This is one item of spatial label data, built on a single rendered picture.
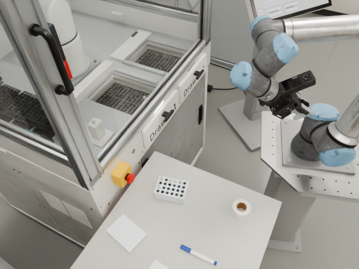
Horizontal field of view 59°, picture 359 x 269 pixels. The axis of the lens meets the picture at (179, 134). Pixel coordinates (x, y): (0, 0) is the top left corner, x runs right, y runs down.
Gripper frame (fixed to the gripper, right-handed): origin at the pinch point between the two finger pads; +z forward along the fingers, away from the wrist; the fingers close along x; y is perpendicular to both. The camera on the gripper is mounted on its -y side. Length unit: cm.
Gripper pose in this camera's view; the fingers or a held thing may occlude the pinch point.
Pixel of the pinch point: (310, 108)
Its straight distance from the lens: 119.3
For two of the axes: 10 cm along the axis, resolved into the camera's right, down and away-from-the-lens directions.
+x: 1.3, 8.1, -5.8
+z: 7.8, 2.8, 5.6
